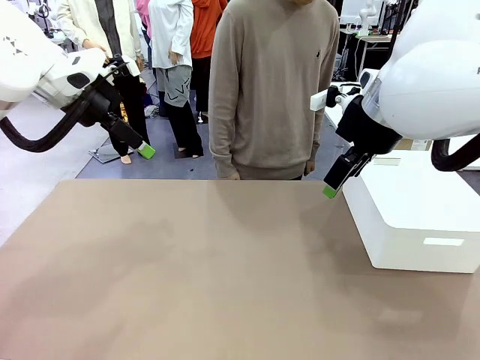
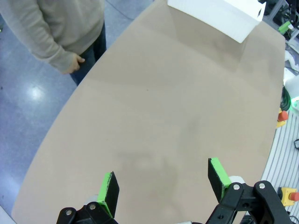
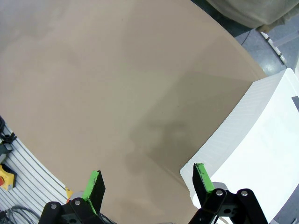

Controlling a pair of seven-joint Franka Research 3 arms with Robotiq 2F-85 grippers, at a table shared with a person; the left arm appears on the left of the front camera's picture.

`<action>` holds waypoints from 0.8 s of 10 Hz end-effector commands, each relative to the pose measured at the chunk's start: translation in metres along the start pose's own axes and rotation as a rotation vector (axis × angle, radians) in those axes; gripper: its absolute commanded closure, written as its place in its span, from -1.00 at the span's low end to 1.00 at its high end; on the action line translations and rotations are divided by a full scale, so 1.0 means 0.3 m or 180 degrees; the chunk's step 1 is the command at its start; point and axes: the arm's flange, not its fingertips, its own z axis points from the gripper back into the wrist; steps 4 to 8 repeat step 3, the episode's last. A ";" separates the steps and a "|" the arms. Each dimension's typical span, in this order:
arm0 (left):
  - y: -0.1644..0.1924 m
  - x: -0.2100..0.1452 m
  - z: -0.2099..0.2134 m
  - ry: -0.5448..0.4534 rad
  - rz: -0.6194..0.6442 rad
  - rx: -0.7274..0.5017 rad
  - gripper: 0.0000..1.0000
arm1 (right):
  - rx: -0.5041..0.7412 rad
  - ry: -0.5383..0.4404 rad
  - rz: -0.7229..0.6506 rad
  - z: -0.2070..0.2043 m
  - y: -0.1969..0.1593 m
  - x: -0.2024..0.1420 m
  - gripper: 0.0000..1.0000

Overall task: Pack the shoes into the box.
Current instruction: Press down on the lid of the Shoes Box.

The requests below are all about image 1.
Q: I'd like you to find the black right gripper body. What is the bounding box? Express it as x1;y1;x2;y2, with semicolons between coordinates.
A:
334;94;405;155

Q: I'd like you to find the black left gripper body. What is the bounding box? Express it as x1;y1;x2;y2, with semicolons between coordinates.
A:
79;86;127;128

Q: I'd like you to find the person's right forearm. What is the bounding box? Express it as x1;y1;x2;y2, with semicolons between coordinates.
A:
208;112;237;177

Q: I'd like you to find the person's left forearm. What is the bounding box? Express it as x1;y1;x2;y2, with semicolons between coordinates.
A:
301;108;327;166

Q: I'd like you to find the black background table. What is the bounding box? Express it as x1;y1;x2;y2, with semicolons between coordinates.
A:
337;29;395;82

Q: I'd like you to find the mannequin with black trousers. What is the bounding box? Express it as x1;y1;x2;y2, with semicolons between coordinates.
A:
55;0;152;165

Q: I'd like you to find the mannequin in white shirt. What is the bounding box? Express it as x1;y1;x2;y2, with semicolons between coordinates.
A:
148;0;206;159

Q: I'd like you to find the pink garment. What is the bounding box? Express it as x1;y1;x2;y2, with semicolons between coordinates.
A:
135;0;152;41

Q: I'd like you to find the person's torso in beige sweater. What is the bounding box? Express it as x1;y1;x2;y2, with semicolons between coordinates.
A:
208;0;341;181

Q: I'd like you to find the black tripod pole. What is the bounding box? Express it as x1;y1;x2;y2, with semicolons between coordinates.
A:
388;0;408;52

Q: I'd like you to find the white label on cabinet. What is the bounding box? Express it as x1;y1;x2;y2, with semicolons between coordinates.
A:
423;236;467;248

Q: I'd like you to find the person in orange hoodie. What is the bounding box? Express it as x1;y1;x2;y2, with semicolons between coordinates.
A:
190;0;229;124

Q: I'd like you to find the metal mannequin base plate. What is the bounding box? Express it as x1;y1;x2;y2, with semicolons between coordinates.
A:
173;147;206;159
88;145;135;164

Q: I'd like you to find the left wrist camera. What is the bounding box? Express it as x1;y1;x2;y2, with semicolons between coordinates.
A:
101;55;141;79

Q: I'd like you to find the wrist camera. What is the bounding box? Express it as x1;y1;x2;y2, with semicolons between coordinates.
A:
101;55;141;79
309;85;364;113

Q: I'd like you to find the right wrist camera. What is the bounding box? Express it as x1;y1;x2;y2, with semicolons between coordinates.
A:
309;85;364;113

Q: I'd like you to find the black hose of left arm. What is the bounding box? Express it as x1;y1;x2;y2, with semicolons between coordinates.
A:
0;73;116;154

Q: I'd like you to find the black hose of arm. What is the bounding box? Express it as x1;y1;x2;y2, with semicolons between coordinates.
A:
0;73;116;154
430;133;480;173

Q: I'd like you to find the black hose of right arm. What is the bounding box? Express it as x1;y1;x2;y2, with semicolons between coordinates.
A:
430;133;480;173

